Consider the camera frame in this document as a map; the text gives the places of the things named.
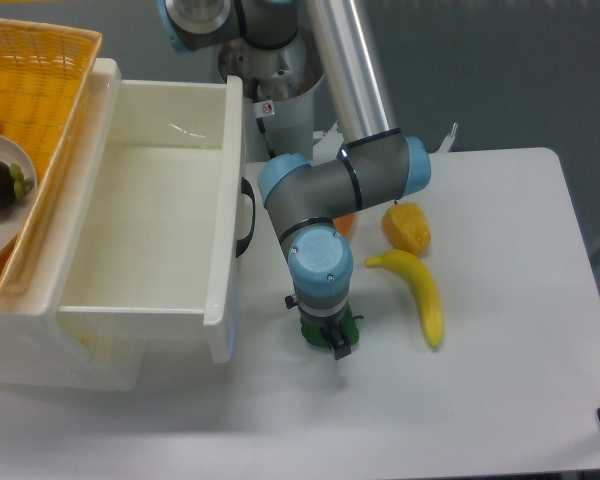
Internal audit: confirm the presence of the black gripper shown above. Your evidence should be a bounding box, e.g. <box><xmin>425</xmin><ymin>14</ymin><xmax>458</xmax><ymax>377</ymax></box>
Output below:
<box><xmin>284</xmin><ymin>293</ymin><xmax>351</xmax><ymax>360</ymax></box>

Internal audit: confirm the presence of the green bell pepper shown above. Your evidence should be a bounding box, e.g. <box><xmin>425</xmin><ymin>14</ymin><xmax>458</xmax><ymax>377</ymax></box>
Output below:
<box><xmin>300</xmin><ymin>308</ymin><xmax>363</xmax><ymax>348</ymax></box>

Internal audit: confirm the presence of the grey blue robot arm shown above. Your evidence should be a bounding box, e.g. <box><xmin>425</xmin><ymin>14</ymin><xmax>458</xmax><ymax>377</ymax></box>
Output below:
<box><xmin>158</xmin><ymin>1</ymin><xmax>431</xmax><ymax>358</ymax></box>

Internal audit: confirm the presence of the yellow banana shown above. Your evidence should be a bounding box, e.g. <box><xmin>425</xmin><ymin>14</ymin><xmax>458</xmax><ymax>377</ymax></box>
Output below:
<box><xmin>364</xmin><ymin>249</ymin><xmax>444</xmax><ymax>350</ymax></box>

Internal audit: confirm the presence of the orange melon slice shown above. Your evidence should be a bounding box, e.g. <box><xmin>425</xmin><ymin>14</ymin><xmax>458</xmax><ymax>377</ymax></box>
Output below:
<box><xmin>333</xmin><ymin>213</ymin><xmax>356</xmax><ymax>238</ymax></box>

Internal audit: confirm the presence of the yellow bell pepper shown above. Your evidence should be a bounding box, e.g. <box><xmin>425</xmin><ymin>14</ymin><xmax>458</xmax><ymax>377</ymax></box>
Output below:
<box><xmin>381</xmin><ymin>202</ymin><xmax>431</xmax><ymax>255</ymax></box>

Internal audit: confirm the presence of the white plastic drawer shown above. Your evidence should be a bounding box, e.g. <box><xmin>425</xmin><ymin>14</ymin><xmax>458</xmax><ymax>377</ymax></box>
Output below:
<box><xmin>59</xmin><ymin>77</ymin><xmax>244</xmax><ymax>363</ymax></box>

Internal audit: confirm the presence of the white drawer cabinet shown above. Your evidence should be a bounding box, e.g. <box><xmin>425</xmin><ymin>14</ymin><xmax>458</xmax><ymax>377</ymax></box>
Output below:
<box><xmin>0</xmin><ymin>58</ymin><xmax>146</xmax><ymax>391</ymax></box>

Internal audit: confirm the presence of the white plate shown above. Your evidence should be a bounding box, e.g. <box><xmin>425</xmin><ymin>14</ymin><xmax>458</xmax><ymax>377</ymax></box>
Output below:
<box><xmin>0</xmin><ymin>135</ymin><xmax>38</xmax><ymax>255</ymax></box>

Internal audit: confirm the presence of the dark purple mangosteen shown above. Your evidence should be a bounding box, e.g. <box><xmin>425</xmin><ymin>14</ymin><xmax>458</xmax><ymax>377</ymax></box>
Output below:
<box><xmin>0</xmin><ymin>161</ymin><xmax>35</xmax><ymax>211</ymax></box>

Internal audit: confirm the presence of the yellow woven basket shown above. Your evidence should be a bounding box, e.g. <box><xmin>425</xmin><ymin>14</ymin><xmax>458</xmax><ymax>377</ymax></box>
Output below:
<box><xmin>0</xmin><ymin>18</ymin><xmax>102</xmax><ymax>297</ymax></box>

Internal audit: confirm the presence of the black drawer handle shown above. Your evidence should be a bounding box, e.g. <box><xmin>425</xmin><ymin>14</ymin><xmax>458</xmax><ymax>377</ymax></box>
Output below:
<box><xmin>235</xmin><ymin>177</ymin><xmax>256</xmax><ymax>258</ymax></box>

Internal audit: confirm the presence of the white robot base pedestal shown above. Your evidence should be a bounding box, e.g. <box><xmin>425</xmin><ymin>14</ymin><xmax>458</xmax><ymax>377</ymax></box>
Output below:
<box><xmin>218</xmin><ymin>27</ymin><xmax>324</xmax><ymax>163</ymax></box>

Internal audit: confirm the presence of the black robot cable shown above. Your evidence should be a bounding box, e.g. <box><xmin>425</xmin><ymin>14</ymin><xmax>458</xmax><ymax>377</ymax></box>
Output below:
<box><xmin>252</xmin><ymin>79</ymin><xmax>280</xmax><ymax>162</ymax></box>

